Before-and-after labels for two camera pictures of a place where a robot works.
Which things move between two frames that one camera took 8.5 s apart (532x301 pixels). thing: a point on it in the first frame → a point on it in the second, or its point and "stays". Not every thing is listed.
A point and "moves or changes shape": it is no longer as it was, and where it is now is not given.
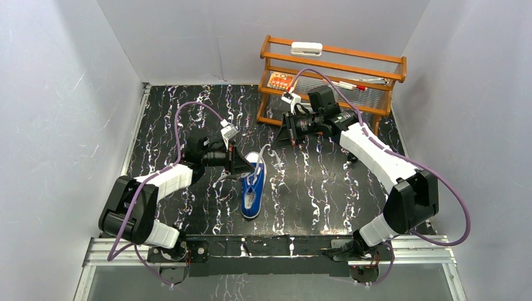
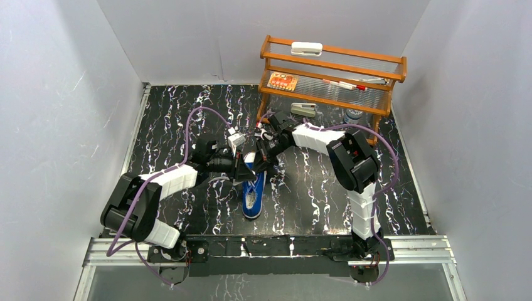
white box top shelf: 306,48 stays
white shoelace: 253,175 moves or changes shape
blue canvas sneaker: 253,185 stays
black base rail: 229,256 stays
